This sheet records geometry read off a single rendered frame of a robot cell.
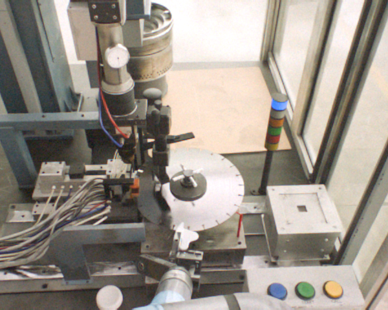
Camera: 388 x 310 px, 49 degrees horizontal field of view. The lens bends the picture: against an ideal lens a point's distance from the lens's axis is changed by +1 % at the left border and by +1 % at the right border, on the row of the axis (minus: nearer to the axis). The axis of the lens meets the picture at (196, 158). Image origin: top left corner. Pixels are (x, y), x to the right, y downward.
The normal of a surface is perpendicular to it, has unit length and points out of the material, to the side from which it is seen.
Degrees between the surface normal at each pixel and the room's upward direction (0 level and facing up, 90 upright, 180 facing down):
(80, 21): 90
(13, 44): 90
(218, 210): 0
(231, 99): 0
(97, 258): 0
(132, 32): 90
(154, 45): 90
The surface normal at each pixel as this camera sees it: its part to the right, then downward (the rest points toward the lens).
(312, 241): 0.05, 0.69
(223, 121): 0.01, -0.72
